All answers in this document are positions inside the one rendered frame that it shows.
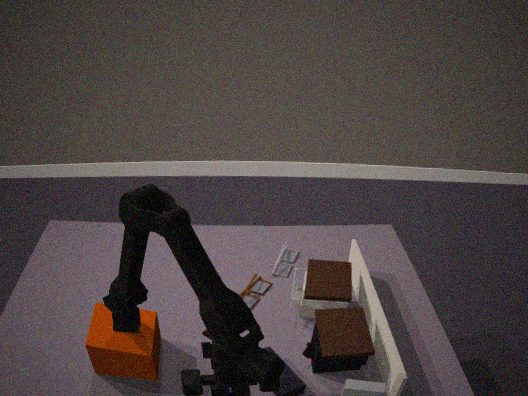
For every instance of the cream flat panel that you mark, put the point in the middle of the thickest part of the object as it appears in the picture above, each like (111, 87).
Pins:
(386, 352)

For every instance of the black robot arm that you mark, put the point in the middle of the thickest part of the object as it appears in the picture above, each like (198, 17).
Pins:
(223, 312)

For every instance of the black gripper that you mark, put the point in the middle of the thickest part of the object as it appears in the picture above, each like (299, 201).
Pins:
(223, 378)

